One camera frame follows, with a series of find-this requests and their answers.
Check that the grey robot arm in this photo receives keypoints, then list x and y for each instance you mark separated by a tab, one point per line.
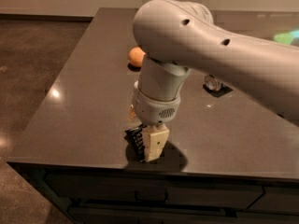
178	37

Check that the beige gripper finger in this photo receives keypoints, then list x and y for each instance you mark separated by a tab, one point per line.
155	138
132	115

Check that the blue pepsi soda can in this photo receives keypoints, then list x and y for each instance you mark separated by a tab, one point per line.
212	83

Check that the orange fruit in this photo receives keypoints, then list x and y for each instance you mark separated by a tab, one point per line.
135	57

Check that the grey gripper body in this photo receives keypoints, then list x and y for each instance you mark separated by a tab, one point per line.
154	109

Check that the dark cabinet with drawers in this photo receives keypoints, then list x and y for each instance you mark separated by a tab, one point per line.
89	195

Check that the black rxbar chocolate wrapper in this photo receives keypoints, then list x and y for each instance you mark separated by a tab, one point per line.
135	150

